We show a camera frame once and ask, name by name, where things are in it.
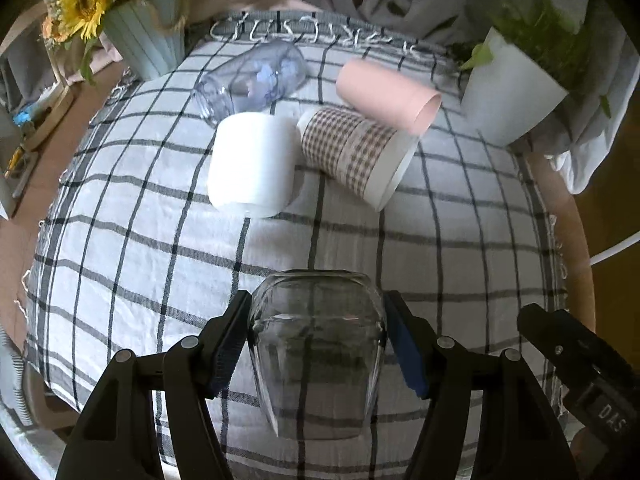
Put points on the clear glass tumbler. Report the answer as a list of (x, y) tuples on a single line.
[(317, 341)]

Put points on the white matte cup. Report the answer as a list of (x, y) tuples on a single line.
[(251, 171)]

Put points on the clear blue patterned glass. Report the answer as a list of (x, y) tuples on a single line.
[(251, 81)]

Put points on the pink ceramic cup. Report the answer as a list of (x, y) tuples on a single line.
[(388, 96)]

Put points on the white black plaid tablecloth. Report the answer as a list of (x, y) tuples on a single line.
[(133, 255)]

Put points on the white ribbed plant pot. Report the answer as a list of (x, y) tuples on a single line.
[(507, 94)]

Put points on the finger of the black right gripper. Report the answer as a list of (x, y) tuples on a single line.
[(602, 388)]

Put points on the light blue flower vase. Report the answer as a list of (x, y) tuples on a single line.
[(148, 34)]

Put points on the green potted plant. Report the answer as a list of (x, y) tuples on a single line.
[(540, 29)]

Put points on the grey crumpled blanket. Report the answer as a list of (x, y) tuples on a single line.
[(578, 135)]

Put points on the round wooden table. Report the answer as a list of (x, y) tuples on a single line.
[(19, 234)]

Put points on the checkered paper cup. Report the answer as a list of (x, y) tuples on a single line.
[(365, 156)]

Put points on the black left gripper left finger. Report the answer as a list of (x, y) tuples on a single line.
[(115, 435)]

